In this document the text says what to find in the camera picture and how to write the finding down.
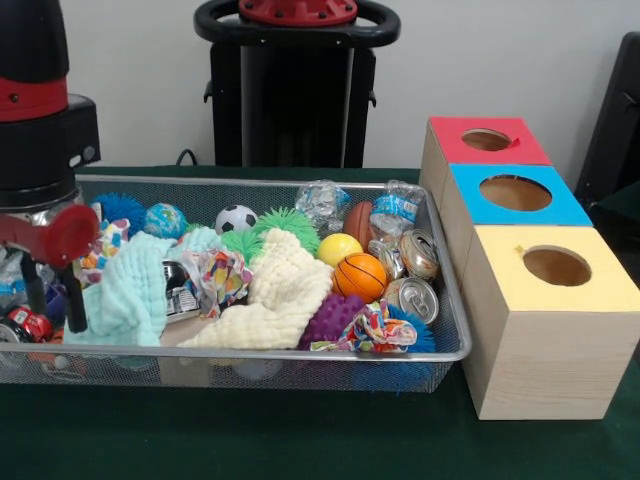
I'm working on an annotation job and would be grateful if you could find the black and white soccer ball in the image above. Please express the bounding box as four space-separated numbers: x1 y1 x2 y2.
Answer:
214 205 260 235

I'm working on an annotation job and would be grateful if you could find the crushed black can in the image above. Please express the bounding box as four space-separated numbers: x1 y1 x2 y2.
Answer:
160 259 202 320

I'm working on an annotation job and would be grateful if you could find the globe print ball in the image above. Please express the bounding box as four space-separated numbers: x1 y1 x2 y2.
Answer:
143 203 189 239

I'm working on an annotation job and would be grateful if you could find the black chair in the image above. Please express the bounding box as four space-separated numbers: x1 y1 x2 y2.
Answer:
574 32 640 201

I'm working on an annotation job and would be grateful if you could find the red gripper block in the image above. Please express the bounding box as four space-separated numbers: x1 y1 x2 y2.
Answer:
0 203 101 335

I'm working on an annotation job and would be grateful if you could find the silver mesh bin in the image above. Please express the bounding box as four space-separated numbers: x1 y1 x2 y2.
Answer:
0 174 474 394

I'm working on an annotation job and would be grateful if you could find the purple spiky ball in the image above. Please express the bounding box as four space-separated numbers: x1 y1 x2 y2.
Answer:
298 293 367 351

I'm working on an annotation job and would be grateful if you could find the mint green waffle cloth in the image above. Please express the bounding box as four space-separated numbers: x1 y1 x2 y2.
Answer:
63 227 225 348

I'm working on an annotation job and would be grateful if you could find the large colourful print cloth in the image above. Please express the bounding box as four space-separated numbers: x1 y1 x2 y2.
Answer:
78 218 132 285

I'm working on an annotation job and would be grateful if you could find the cream waffle cloth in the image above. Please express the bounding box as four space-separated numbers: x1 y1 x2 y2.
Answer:
177 228 335 350

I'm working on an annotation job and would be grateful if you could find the small colourful print cloth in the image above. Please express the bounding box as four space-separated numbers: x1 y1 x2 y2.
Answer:
181 248 255 320

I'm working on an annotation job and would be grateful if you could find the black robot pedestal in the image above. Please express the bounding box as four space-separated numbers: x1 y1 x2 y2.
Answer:
193 0 401 169

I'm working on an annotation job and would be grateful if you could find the dark green tablecloth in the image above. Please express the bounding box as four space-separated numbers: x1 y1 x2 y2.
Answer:
597 187 640 236
0 164 640 480

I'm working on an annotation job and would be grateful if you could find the wooden three-hole box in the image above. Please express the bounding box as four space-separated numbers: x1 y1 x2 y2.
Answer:
418 116 640 421

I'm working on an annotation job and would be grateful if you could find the orange toy basketball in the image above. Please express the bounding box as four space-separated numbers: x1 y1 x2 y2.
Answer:
332 252 389 305

